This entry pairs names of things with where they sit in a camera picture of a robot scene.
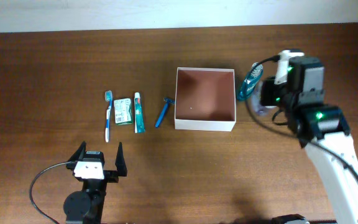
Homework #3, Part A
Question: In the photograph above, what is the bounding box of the teal mouthwash bottle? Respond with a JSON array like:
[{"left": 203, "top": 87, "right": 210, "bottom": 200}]
[{"left": 237, "top": 62, "right": 264, "bottom": 101}]

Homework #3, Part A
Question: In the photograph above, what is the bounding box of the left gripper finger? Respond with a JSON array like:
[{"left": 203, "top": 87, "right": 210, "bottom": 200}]
[
  {"left": 115, "top": 142, "right": 127, "bottom": 177},
  {"left": 68, "top": 141, "right": 86, "bottom": 162}
]

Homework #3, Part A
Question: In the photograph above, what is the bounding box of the blue white toothbrush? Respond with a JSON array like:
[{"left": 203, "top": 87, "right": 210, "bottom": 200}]
[{"left": 104, "top": 90, "right": 113, "bottom": 142}]

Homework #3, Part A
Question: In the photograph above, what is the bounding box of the green white toothpaste tube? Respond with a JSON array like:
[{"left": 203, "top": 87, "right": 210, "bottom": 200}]
[{"left": 134, "top": 92, "right": 145, "bottom": 133}]

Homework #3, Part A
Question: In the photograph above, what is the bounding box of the right black cable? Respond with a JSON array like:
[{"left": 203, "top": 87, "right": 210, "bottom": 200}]
[{"left": 243, "top": 55, "right": 358, "bottom": 218}]

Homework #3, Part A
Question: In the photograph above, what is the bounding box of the blue disposable razor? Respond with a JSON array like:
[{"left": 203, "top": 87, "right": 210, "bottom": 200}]
[{"left": 155, "top": 97, "right": 175, "bottom": 128}]

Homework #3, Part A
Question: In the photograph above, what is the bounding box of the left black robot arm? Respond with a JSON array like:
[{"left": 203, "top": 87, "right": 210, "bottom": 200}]
[{"left": 63, "top": 142, "right": 127, "bottom": 223}]

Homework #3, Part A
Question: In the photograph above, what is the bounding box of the black cable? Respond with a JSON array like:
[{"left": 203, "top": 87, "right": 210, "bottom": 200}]
[
  {"left": 243, "top": 55, "right": 358, "bottom": 218},
  {"left": 29, "top": 161, "right": 74, "bottom": 224}
]

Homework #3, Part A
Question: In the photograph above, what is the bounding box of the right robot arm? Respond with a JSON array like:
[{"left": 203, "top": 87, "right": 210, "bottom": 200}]
[{"left": 260, "top": 54, "right": 358, "bottom": 223}]

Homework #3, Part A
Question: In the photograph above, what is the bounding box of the pink open cardboard box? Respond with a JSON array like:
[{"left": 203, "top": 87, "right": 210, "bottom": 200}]
[{"left": 174, "top": 67, "right": 237, "bottom": 132}]

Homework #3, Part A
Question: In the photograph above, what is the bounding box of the left black cable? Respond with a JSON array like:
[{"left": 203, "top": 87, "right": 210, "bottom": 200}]
[{"left": 29, "top": 161, "right": 74, "bottom": 224}]

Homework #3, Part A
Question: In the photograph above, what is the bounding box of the green white soap box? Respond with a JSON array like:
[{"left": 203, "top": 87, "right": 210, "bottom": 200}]
[{"left": 114, "top": 98, "right": 133, "bottom": 126}]

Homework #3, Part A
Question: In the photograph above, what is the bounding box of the dark blue clear-cap bottle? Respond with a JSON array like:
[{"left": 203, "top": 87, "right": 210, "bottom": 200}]
[{"left": 250, "top": 82, "right": 276, "bottom": 116}]

